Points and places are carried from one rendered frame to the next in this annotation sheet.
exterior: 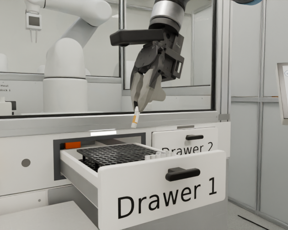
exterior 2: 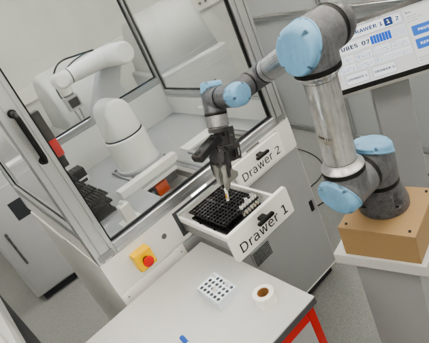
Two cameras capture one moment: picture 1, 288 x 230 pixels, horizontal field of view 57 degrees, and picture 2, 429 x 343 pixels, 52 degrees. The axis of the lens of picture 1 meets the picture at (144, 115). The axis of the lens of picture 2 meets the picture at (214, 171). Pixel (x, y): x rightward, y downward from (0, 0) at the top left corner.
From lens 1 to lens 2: 1.03 m
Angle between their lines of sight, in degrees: 23
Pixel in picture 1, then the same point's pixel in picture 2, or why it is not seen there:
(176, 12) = (223, 120)
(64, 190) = (192, 238)
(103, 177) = (229, 241)
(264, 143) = not seen: hidden behind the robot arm
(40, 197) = (181, 249)
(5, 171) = (156, 247)
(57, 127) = (170, 205)
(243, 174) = not seen: hidden behind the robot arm
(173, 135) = (246, 161)
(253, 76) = not seen: outside the picture
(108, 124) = (199, 183)
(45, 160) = (173, 228)
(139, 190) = (247, 235)
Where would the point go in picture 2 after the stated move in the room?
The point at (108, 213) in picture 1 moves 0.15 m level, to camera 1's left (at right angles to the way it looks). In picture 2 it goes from (238, 253) to (196, 271)
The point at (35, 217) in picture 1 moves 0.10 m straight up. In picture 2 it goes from (189, 263) to (178, 243)
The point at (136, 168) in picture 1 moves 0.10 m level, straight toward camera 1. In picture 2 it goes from (242, 227) to (249, 244)
